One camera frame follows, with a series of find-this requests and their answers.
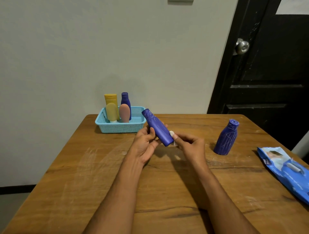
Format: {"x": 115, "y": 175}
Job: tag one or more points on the yellow capped bottle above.
{"x": 110, "y": 98}

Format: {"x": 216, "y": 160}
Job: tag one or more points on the pale yellow rounded bottle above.
{"x": 111, "y": 112}

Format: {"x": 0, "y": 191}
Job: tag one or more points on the grey wall light switch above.
{"x": 180, "y": 1}

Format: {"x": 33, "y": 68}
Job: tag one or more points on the white wipe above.
{"x": 172, "y": 133}

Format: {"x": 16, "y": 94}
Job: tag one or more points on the person's right hand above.
{"x": 193, "y": 149}

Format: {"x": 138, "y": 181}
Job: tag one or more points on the small blue patterned bottle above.
{"x": 125, "y": 98}

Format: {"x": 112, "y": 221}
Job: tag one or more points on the person's left forearm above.
{"x": 116, "y": 202}

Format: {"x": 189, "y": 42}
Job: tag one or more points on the person's right forearm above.
{"x": 224, "y": 205}

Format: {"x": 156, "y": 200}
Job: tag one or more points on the wooden table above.
{"x": 84, "y": 180}

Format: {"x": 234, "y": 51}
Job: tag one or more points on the black baseboard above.
{"x": 18, "y": 189}

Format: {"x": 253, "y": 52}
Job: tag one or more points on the silver door knob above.
{"x": 242, "y": 47}

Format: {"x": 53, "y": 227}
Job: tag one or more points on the black open door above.
{"x": 306, "y": 159}

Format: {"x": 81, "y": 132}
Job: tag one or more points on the blue plastic basket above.
{"x": 136, "y": 124}

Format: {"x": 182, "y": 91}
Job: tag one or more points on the white paper sheet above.
{"x": 293, "y": 7}

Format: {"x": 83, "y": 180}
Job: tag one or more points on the blue wet wipes pack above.
{"x": 287, "y": 171}

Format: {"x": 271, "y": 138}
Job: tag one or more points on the person's left hand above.
{"x": 142, "y": 147}

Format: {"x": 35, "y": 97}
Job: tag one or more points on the black panel door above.
{"x": 265, "y": 67}

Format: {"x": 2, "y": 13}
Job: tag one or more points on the peach pink bottle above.
{"x": 124, "y": 113}

